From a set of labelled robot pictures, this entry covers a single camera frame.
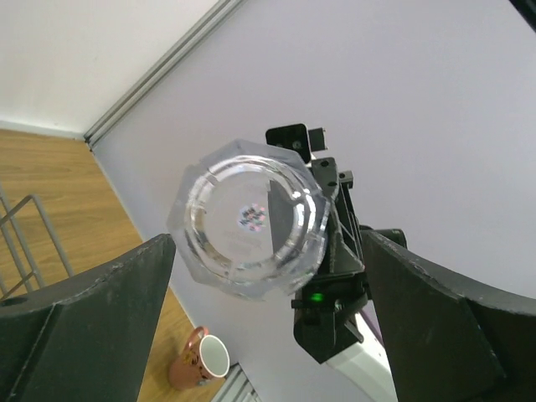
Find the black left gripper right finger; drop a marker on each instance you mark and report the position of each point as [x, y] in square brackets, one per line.
[449, 337]

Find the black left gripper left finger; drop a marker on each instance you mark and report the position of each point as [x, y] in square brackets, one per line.
[87, 338]

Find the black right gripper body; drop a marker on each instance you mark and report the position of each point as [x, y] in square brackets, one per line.
[325, 239]

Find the clear glass cup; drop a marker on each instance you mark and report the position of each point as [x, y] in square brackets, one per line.
[250, 219]

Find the pink patterned mug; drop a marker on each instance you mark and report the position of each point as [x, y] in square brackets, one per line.
[204, 358]

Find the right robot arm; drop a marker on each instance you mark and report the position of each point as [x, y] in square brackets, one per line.
[328, 320]

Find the grey wire dish rack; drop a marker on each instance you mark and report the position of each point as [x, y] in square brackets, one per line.
[33, 252]

